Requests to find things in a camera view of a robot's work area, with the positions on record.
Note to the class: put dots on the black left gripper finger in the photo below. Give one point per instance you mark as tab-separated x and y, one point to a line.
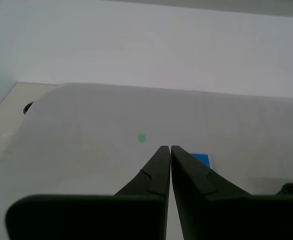
224	215
136	212

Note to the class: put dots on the blue rectangular block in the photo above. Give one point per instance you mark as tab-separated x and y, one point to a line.
201	158

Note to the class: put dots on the small green tape piece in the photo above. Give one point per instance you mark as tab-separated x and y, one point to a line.
142	138

